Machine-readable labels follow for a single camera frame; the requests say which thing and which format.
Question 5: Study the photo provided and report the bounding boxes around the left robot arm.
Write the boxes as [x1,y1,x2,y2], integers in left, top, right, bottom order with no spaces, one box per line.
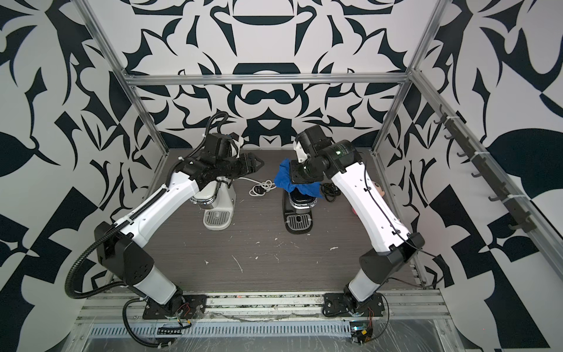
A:
[64,111,264,318]

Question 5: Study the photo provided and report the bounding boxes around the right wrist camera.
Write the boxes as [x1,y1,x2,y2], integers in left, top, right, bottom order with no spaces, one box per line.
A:
[293,141,310,164]

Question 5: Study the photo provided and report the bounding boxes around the black coffee machine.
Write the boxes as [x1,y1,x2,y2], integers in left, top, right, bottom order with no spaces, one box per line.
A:
[282,189,318,235]

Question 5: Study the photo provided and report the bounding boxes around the black coiled power cable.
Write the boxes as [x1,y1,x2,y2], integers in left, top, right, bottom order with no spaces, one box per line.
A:
[320,182,342,202]

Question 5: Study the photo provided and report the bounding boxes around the pink plush pig toy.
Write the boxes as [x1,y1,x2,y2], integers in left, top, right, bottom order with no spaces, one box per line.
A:
[375,183,386,197]

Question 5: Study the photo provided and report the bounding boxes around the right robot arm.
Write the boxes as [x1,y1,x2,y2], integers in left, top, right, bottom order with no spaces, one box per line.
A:
[290,126,425,314]

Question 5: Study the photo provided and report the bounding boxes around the wall hook rail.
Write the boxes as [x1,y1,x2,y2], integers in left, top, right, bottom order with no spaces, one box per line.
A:
[435,104,537,233]

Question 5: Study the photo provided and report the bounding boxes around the white coffee machine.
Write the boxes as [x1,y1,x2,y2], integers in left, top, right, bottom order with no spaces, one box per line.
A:
[190,177,236,231]

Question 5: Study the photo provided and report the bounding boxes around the white coiled power cable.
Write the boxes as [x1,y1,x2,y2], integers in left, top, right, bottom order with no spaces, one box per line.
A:
[237,177,279,197]

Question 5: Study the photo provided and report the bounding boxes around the blue cleaning cloth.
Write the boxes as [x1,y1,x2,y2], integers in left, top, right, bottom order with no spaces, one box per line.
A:
[274,158,323,198]

